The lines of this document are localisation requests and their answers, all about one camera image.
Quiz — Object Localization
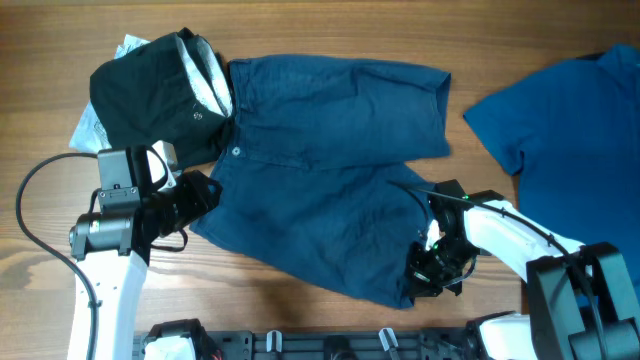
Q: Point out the navy blue shorts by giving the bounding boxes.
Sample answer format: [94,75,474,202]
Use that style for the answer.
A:
[191,55,451,309]

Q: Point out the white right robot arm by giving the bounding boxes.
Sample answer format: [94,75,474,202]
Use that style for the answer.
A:
[407,180,639,359]

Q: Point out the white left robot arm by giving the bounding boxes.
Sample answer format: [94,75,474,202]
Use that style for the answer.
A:
[67,147,222,359]

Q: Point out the white printed folded garment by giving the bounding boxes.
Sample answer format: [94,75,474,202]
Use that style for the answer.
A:
[69,34,149,153]

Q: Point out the dark green folded shorts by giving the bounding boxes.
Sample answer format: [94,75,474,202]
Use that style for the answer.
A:
[89,28,234,169]

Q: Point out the blue polo shirt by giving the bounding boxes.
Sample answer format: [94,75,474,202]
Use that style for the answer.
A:
[464,45,639,284]

